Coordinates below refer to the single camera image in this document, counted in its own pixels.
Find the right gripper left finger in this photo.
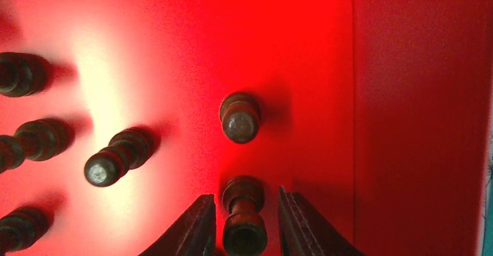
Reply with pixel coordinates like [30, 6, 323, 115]
[141, 194, 216, 256]

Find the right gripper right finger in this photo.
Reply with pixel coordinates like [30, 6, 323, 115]
[278, 187, 363, 256]

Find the dark chess pawn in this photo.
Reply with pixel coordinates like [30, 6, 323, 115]
[1, 118, 74, 173]
[84, 126, 156, 187]
[1, 206, 51, 255]
[222, 175, 267, 255]
[219, 92, 261, 144]
[1, 52, 51, 98]

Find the red plastic tray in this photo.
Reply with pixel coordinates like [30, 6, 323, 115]
[1, 0, 492, 255]

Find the teal plastic box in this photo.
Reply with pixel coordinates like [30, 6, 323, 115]
[481, 146, 492, 256]

